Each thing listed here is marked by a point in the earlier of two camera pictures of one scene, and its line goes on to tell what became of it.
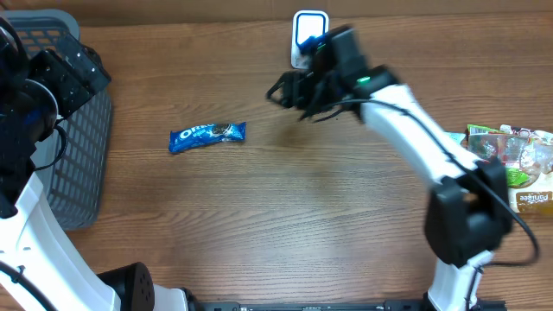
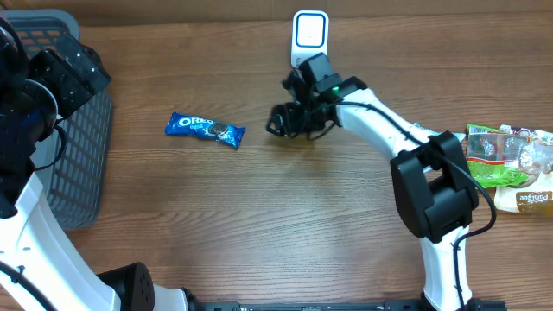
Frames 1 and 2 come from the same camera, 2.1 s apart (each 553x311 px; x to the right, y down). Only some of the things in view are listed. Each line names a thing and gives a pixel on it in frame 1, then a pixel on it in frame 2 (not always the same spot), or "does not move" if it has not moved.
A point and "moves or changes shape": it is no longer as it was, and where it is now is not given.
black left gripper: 52,64 does not move
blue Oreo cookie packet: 201,135 moves or changes shape
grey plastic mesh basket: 73,186 does not move
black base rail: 329,305 does not move
